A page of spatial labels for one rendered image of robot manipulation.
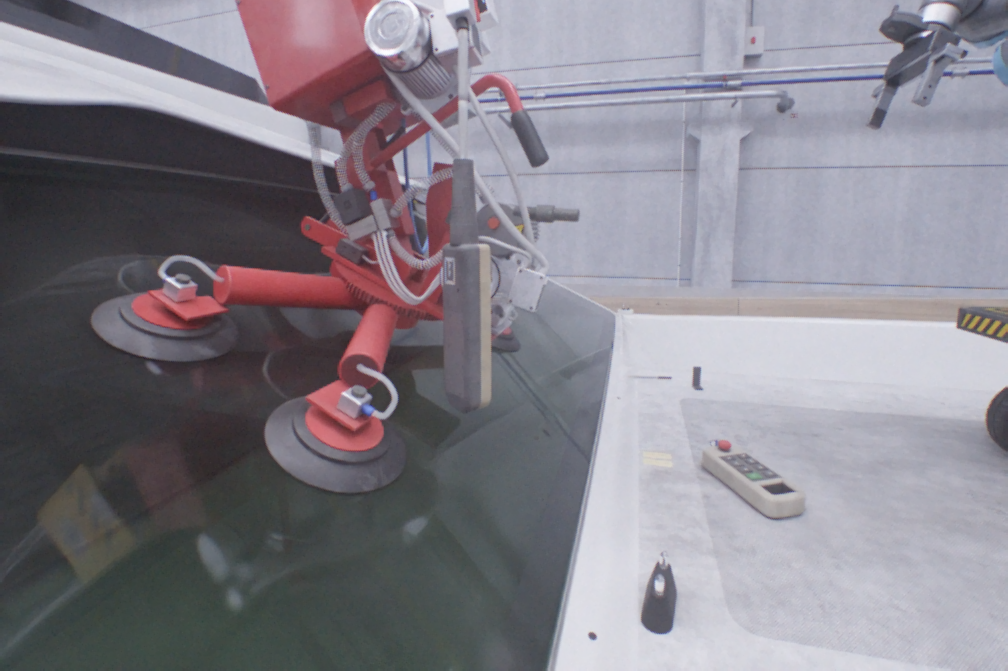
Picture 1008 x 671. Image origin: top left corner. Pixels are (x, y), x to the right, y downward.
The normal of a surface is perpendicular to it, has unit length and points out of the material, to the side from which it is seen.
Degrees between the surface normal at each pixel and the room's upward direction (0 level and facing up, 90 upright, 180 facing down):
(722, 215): 90
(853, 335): 90
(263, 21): 90
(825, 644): 0
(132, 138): 78
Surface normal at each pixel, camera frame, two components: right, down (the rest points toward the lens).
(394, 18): -0.25, -0.03
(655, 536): 0.00, -0.99
